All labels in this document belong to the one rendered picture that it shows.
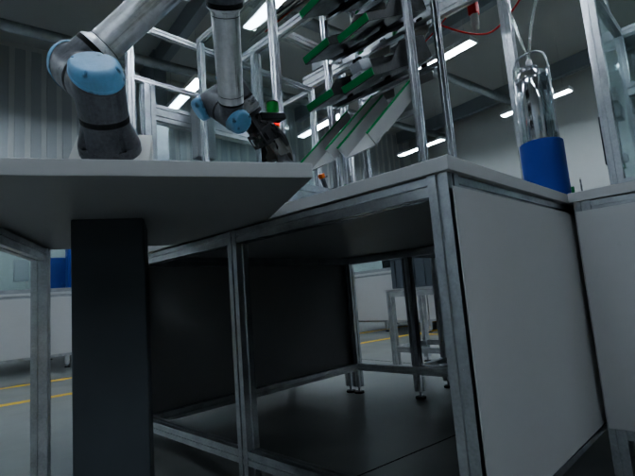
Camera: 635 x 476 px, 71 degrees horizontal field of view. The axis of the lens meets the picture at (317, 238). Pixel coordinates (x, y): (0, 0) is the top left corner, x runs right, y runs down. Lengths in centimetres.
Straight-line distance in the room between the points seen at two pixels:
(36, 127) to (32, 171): 902
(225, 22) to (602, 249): 123
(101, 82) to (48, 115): 880
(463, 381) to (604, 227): 79
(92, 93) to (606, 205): 141
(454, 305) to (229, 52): 89
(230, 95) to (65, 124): 865
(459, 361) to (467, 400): 7
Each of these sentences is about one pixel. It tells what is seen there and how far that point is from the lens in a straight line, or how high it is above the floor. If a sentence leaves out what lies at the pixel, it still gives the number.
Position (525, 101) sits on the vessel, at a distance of 198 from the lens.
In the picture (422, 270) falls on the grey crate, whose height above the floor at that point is 73.
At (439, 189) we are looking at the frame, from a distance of 93.
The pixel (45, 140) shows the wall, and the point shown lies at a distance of 982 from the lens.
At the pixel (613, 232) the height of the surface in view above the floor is 72.
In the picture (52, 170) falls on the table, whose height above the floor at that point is 84.
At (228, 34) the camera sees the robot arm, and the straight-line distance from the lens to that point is 133.
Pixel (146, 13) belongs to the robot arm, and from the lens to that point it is 135.
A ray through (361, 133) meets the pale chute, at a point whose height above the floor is 107.
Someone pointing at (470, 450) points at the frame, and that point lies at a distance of 96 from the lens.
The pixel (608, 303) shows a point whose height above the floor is 52.
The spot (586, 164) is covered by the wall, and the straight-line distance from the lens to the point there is 1237.
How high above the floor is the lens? 61
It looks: 7 degrees up
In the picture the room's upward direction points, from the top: 4 degrees counter-clockwise
